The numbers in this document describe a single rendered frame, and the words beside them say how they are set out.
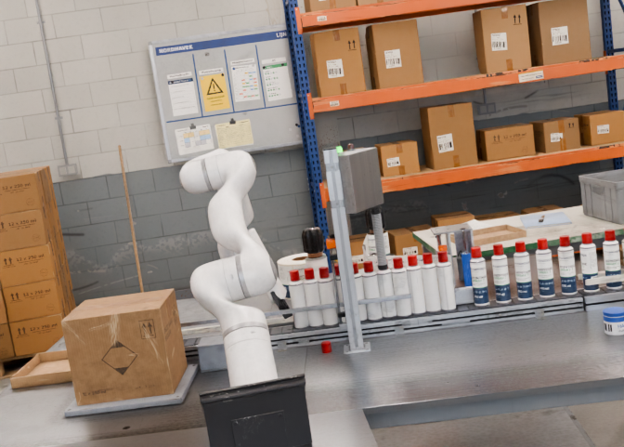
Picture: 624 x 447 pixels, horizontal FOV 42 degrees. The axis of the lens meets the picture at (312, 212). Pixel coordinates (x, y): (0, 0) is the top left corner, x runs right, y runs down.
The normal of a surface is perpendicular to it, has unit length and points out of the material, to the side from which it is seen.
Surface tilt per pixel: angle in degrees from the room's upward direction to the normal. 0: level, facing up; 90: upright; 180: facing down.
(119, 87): 90
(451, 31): 90
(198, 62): 90
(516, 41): 90
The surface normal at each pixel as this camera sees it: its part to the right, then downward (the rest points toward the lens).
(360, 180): 0.79, -0.02
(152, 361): -0.02, 0.15
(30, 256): 0.21, 0.11
